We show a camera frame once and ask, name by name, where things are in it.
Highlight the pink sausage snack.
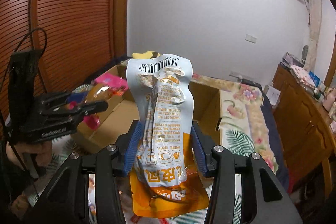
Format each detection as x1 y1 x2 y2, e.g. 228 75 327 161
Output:
67 72 129 133

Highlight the orange white snack pouch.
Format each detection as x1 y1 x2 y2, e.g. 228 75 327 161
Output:
126 55 209 218

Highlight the person's left hand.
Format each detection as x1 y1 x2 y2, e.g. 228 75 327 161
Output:
6 141 52 168

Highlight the brown cardboard box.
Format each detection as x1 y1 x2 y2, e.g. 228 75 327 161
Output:
71 63 224 155

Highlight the floral quilt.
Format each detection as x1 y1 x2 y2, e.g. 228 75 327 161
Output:
189 74 278 173

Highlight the yellow Pikachu plush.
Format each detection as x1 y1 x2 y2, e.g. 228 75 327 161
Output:
132 51 161 59

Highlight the wooden louvred wardrobe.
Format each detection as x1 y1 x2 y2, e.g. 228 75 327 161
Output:
0 0 132 119

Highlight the white paper bag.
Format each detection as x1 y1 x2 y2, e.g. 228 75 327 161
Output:
266 86 281 106

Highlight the wooden sideboard cabinet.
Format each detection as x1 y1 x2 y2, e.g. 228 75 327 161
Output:
273 64 335 185

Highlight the folded floral cloth stack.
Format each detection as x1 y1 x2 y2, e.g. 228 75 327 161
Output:
290 64 316 90

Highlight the pink thermos jug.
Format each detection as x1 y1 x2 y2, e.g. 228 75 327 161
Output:
322 88 335 111

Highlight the small white fan heater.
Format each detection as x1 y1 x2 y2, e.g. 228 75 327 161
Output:
301 45 309 62

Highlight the beige floral curtain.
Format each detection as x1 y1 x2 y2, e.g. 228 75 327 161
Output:
304 0 322 72

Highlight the white wall switch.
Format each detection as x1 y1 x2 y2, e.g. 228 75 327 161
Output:
245 34 257 44

